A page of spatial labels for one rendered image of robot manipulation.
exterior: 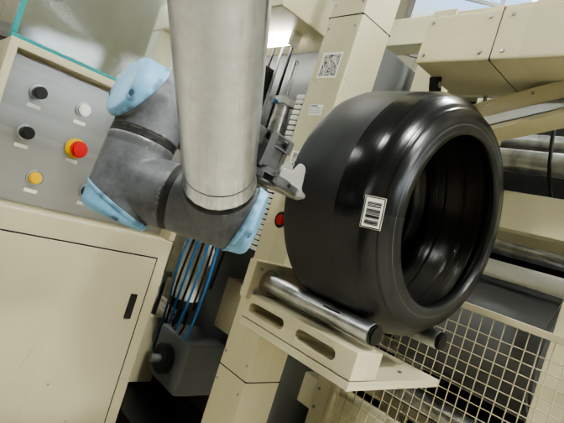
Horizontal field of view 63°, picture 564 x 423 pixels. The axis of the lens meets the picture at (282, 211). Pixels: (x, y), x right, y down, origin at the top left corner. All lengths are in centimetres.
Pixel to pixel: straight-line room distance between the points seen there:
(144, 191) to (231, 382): 85
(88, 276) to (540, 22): 133
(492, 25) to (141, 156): 109
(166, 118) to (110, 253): 77
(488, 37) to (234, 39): 112
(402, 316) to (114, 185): 65
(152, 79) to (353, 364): 63
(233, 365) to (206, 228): 82
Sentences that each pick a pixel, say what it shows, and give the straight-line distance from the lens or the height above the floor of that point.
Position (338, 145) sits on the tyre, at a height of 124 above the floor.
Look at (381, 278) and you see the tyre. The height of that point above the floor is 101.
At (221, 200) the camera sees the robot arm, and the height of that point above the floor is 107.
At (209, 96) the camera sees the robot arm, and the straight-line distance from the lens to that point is 42.
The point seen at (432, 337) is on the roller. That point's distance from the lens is 120.
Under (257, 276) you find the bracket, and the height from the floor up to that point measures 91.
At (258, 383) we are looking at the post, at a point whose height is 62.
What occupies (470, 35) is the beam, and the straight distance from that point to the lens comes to 148.
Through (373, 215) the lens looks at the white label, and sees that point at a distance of 87.
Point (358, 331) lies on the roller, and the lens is 97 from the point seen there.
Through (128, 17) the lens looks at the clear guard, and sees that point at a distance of 136.
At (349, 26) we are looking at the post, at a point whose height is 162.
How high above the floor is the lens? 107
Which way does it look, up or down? 1 degrees up
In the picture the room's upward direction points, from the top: 18 degrees clockwise
